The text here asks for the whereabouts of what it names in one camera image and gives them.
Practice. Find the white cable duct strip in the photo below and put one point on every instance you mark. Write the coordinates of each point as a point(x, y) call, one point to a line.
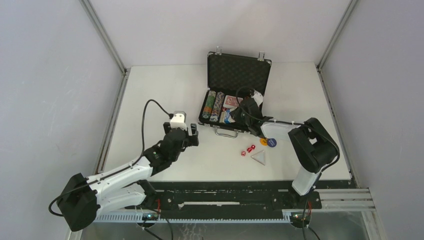
point(150, 217)

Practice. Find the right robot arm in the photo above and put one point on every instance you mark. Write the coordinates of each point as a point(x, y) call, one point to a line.
point(315, 149)

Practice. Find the blue round button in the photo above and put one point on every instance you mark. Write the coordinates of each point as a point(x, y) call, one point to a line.
point(271, 142)

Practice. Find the clear triangle dealer marker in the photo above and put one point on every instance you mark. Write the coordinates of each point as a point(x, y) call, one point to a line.
point(260, 157)

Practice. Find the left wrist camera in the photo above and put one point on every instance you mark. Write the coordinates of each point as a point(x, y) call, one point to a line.
point(178, 121)

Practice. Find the yellow round button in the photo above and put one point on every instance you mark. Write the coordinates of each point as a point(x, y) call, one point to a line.
point(263, 141)

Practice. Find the black poker set case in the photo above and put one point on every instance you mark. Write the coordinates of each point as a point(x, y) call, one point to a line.
point(234, 75)

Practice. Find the aluminium frame rail front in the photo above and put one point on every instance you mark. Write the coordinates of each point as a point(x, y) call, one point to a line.
point(348, 198)

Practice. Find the left aluminium frame post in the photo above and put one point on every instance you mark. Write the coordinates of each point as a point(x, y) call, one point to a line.
point(102, 33)

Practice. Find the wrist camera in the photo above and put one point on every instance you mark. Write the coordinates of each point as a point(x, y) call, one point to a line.
point(178, 121)
point(257, 97)

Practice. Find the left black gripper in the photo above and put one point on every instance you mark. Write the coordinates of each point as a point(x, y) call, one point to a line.
point(191, 140)

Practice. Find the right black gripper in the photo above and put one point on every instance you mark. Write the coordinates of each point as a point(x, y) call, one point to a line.
point(236, 115)

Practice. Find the red playing card deck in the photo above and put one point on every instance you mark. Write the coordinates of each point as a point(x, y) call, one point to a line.
point(231, 101)

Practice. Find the blue tan poker chip row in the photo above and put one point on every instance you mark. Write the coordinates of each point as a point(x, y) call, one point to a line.
point(217, 106)

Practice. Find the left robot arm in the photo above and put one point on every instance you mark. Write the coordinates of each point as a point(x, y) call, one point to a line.
point(83, 199)

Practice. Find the aluminium frame post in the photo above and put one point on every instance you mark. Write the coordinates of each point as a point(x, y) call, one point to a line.
point(337, 33)
point(102, 33)

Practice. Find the green poker chip row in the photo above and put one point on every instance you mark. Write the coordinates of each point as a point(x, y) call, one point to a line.
point(209, 103)

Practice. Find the blue texas holdem card box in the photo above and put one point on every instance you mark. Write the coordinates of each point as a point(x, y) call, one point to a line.
point(226, 117)

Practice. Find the right aluminium frame post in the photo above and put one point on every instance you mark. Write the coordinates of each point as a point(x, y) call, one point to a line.
point(337, 33)

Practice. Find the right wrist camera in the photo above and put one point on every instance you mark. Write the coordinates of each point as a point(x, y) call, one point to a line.
point(257, 97)

